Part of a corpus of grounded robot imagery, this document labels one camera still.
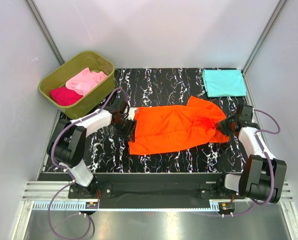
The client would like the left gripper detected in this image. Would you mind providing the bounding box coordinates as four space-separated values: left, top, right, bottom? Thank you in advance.
112 116 137 143

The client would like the orange t shirt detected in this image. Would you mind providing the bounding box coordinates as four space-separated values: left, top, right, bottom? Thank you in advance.
129 96 229 156

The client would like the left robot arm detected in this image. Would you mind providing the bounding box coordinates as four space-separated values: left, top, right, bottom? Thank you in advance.
47 98 138 198

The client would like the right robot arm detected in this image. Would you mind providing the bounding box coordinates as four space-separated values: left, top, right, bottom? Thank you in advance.
215 104 287 205

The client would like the folded teal t shirt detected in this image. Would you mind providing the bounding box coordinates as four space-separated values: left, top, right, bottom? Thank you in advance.
202 69 247 98

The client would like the olive green plastic bin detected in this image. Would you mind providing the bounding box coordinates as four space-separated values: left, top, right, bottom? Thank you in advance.
38 51 116 119

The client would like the pink t shirt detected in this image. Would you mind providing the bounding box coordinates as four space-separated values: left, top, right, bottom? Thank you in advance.
65 67 107 96

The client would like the magenta t shirt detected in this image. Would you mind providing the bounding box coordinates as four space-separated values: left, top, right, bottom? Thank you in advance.
50 87 82 106

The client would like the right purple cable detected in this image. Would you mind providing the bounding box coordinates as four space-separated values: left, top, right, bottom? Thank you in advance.
223 108 282 217

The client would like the purple cable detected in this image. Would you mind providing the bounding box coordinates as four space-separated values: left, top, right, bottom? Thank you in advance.
223 108 282 217
46 87 129 240

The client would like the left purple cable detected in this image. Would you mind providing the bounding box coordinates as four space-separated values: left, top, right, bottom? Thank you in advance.
46 87 129 240

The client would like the slotted cable duct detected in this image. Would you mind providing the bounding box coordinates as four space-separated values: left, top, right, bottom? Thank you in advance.
32 201 236 213

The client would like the right aluminium frame post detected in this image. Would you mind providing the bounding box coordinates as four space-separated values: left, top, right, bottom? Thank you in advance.
242 0 288 75

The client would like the aluminium frame post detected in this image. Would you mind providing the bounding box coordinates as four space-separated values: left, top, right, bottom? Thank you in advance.
242 0 288 75
24 0 65 66

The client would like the left aluminium frame post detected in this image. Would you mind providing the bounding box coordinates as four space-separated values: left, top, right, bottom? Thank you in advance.
24 0 65 66

